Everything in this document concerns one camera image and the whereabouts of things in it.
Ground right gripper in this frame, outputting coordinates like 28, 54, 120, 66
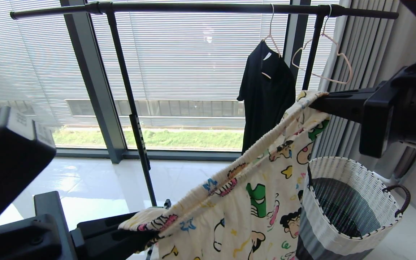
309, 61, 416, 159

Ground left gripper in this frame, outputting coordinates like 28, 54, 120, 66
0, 191, 158, 260

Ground pink clothes hanger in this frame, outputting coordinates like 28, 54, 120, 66
261, 4, 282, 80
292, 4, 354, 85

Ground black short-sleeved shirt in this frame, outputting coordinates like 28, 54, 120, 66
237, 40, 297, 155

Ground cream printed shorts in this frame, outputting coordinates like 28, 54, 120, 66
118, 90, 330, 260

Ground white laundry basket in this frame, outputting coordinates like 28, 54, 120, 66
296, 156, 411, 260

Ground black clothes rack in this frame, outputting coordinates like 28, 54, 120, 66
10, 1, 399, 209

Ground beige curtain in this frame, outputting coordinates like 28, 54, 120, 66
311, 0, 416, 217

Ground window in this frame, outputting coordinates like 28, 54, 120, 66
0, 0, 338, 163

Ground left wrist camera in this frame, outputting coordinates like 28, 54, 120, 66
0, 107, 57, 225

